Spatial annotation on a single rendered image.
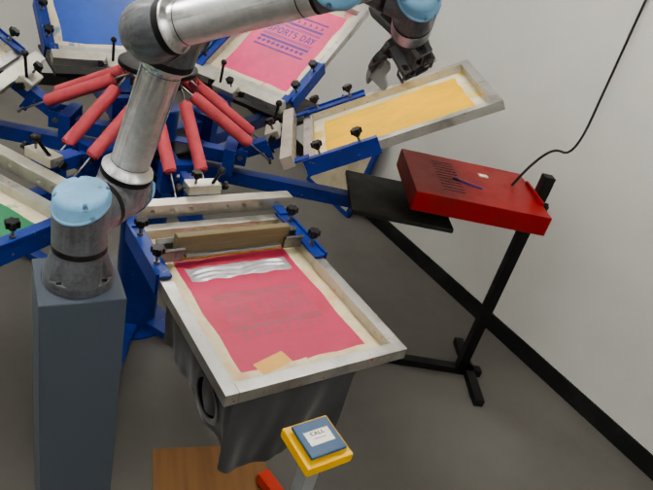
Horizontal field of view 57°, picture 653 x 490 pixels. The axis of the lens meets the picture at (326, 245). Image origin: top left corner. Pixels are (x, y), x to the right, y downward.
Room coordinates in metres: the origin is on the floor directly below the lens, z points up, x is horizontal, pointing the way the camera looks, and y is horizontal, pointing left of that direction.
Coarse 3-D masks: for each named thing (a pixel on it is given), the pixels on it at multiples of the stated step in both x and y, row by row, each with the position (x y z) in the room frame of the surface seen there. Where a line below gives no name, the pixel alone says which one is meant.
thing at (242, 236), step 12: (228, 228) 1.70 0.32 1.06; (240, 228) 1.72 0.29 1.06; (252, 228) 1.74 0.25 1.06; (264, 228) 1.76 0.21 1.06; (276, 228) 1.79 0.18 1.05; (288, 228) 1.82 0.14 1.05; (180, 240) 1.57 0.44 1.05; (192, 240) 1.60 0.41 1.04; (204, 240) 1.62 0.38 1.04; (216, 240) 1.65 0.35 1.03; (228, 240) 1.68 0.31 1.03; (240, 240) 1.71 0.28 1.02; (252, 240) 1.74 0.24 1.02; (264, 240) 1.77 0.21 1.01; (276, 240) 1.80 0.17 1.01; (192, 252) 1.60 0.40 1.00
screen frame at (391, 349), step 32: (160, 224) 1.72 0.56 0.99; (192, 224) 1.78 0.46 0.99; (224, 224) 1.84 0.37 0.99; (256, 224) 1.92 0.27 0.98; (160, 288) 1.41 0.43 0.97; (192, 320) 1.29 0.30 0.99; (384, 352) 1.38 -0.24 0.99; (224, 384) 1.09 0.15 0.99; (256, 384) 1.12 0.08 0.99; (288, 384) 1.17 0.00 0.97
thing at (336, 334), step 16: (240, 256) 1.72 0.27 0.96; (256, 256) 1.74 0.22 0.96; (272, 256) 1.77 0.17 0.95; (288, 256) 1.80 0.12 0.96; (272, 272) 1.67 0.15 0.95; (288, 272) 1.70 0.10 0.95; (256, 288) 1.56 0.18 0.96; (304, 288) 1.64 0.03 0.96; (320, 304) 1.57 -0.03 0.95; (336, 320) 1.52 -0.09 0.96; (304, 336) 1.40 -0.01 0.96; (320, 336) 1.42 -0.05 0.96; (336, 336) 1.44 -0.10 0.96; (352, 336) 1.46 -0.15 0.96; (304, 352) 1.33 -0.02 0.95; (320, 352) 1.35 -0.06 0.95
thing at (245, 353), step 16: (224, 256) 1.69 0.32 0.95; (192, 288) 1.48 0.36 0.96; (208, 288) 1.50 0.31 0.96; (224, 288) 1.52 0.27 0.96; (240, 288) 1.54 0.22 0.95; (208, 304) 1.42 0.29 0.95; (208, 320) 1.35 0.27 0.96; (224, 320) 1.37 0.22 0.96; (224, 336) 1.30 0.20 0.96; (272, 336) 1.36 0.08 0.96; (288, 336) 1.38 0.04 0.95; (240, 352) 1.26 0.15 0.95; (256, 352) 1.27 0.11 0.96; (272, 352) 1.29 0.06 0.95; (288, 352) 1.31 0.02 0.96; (240, 368) 1.20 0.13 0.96; (256, 368) 1.21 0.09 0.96
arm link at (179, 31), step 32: (160, 0) 1.03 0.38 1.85; (192, 0) 1.02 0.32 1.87; (224, 0) 1.00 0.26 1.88; (256, 0) 0.99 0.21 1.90; (288, 0) 0.98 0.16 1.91; (320, 0) 0.95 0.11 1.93; (352, 0) 0.95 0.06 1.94; (128, 32) 1.03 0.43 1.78; (160, 32) 1.01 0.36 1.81; (192, 32) 1.01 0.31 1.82; (224, 32) 1.01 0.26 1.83
